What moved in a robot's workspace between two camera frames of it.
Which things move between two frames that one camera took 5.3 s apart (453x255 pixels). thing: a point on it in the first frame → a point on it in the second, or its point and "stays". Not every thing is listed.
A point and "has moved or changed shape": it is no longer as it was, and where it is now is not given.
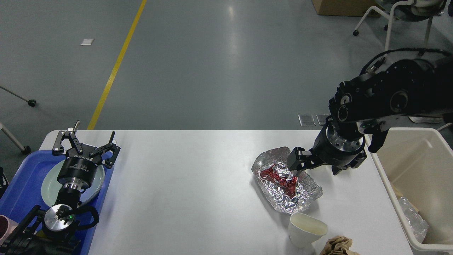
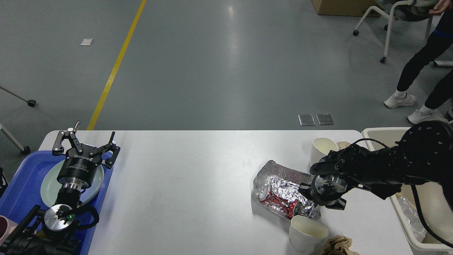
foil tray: [418, 226] stays
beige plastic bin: [416, 164] stays
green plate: [51, 186] stays
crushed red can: [288, 185] → [293, 208]
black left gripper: [78, 171] stays
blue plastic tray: [23, 192] stays
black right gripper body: [327, 152] → [326, 190]
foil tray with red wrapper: [292, 191] has moved or changed shape
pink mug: [6, 225] stays
